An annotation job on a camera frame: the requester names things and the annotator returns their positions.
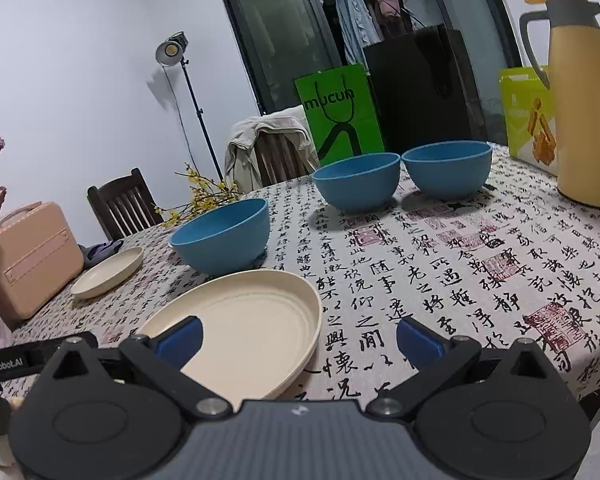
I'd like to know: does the green paper bag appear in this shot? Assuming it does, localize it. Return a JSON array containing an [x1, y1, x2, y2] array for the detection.
[[295, 64, 386, 166]]

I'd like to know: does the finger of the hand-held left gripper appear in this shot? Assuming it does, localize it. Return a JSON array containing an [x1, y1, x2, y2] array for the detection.
[[40, 331, 100, 353]]

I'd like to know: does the studio lamp on stand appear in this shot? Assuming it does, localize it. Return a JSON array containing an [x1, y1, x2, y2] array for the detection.
[[155, 31, 224, 181]]

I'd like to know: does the yellow thermos jug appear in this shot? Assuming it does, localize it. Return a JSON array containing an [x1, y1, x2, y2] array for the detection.
[[519, 0, 600, 208]]

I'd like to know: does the pink hard suitcase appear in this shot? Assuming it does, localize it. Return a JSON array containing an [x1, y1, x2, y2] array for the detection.
[[0, 201, 85, 323]]

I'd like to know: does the calligraphy printed tablecloth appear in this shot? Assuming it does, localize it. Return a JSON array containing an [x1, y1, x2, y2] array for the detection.
[[0, 142, 600, 411]]

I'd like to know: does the wooden chair under jacket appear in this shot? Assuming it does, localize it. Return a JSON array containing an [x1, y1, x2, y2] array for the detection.
[[254, 130, 311, 187]]

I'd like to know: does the chair with beige jacket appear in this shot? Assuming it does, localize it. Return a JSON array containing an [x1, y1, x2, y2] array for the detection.
[[225, 106, 321, 195]]

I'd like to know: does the yellow flower branch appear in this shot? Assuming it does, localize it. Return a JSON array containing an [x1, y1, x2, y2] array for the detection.
[[155, 162, 243, 228]]

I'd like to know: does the cream round plate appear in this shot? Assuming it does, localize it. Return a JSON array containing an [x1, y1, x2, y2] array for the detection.
[[70, 246, 145, 301], [136, 270, 324, 401]]

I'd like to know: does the person's left hand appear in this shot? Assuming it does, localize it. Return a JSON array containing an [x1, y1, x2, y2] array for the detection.
[[0, 432, 23, 480]]

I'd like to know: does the dark framed glass door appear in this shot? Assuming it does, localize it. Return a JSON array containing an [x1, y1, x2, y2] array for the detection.
[[214, 0, 521, 116]]

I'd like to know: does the hanging blue shirt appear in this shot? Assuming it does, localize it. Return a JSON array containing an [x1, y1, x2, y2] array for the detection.
[[334, 0, 383, 73]]

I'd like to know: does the dark wooden chair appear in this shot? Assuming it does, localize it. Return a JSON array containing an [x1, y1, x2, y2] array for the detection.
[[87, 168, 163, 241]]

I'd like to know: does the black paper bag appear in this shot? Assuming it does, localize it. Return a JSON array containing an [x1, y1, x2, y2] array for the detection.
[[362, 10, 481, 156]]

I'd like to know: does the yellow-green snack box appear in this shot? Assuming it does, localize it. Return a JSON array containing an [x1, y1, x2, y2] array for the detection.
[[498, 65, 561, 176]]

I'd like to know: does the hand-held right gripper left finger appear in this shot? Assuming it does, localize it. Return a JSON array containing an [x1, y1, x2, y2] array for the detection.
[[40, 316, 233, 420]]

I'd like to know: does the blue bowl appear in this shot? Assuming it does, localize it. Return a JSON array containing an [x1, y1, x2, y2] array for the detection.
[[312, 152, 401, 212], [169, 198, 271, 276], [401, 141, 493, 200]]

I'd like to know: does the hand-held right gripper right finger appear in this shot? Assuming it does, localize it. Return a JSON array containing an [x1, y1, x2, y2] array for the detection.
[[366, 316, 553, 418]]

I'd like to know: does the purple grey cloth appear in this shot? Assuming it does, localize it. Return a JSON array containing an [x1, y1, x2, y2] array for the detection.
[[77, 240, 126, 268]]

